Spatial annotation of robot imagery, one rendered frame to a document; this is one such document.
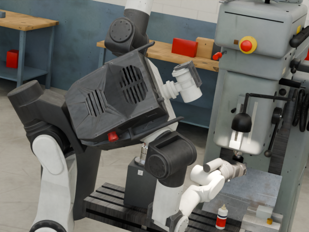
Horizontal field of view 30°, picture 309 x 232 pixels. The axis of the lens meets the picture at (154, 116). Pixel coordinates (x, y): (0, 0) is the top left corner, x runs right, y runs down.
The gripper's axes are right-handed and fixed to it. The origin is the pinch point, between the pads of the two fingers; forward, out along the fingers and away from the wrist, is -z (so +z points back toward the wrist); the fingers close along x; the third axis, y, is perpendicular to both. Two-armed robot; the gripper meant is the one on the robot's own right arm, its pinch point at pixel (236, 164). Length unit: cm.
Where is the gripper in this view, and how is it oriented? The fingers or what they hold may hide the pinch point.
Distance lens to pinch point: 240.7
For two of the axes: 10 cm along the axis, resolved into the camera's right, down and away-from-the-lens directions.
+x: -8.0, -2.8, 5.3
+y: -1.4, 9.5, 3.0
